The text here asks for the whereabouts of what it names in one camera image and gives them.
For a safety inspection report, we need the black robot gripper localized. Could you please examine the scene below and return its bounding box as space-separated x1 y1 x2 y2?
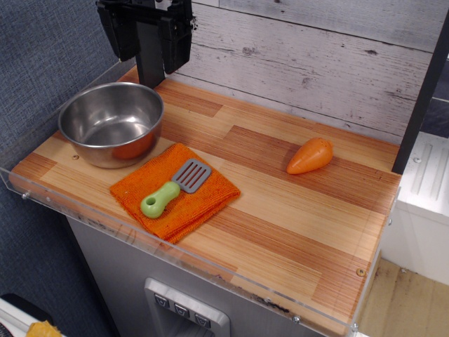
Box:
96 1 193 74

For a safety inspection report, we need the orange toy carrot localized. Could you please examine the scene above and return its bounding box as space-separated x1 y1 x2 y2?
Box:
286 138 333 175

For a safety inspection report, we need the silver metal pot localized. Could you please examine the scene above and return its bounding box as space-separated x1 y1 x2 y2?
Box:
58 82 164 169

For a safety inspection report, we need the orange folded cloth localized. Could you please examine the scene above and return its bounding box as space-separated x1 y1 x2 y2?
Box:
109 143 241 244

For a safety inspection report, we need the grey toy fridge cabinet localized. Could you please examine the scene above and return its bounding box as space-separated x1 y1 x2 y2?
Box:
68 219 318 336

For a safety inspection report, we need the silver dispenser button panel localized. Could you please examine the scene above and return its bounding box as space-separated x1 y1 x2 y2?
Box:
145 277 231 337

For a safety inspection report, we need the white black device corner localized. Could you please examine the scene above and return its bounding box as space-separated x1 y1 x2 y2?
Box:
1 294 54 336

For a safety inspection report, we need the yellow object at corner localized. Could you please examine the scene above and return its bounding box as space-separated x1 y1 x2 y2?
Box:
25 321 62 337

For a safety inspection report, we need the clear acrylic edge guard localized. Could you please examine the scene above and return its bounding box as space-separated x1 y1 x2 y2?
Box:
1 79 400 336

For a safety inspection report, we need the white toy sink unit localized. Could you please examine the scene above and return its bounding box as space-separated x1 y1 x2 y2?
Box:
380 132 448 284

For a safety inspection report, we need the black left vertical post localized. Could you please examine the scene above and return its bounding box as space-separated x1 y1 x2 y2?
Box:
135 22 165 88

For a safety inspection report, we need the black vertical post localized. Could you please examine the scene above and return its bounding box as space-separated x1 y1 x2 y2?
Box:
391 13 448 174
135 22 165 88

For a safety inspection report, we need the green handled grey spatula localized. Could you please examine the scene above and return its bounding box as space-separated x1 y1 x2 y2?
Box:
140 158 212 219

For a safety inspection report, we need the black right vertical post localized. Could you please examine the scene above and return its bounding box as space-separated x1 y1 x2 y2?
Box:
391 13 448 174

